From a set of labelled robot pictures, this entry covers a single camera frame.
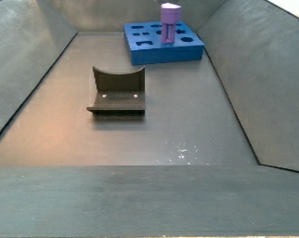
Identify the dark grey arch block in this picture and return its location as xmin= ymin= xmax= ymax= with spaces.
xmin=86 ymin=67 xmax=146 ymax=114

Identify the purple triangular peg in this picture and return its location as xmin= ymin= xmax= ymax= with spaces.
xmin=161 ymin=3 xmax=182 ymax=44

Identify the blue shape sorter board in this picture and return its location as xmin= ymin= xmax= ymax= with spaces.
xmin=123 ymin=21 xmax=204 ymax=65

